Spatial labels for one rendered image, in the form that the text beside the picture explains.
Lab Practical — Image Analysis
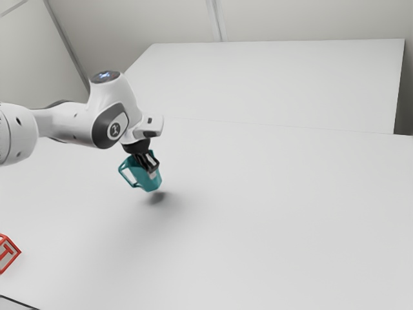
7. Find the red and white letter block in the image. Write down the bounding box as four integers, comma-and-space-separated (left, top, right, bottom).
0, 232, 22, 276

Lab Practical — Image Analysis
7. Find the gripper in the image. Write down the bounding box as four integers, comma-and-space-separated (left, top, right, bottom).
121, 137, 161, 180

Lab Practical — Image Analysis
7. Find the teal faceted mug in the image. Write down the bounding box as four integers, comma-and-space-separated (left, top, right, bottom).
117, 149, 163, 194

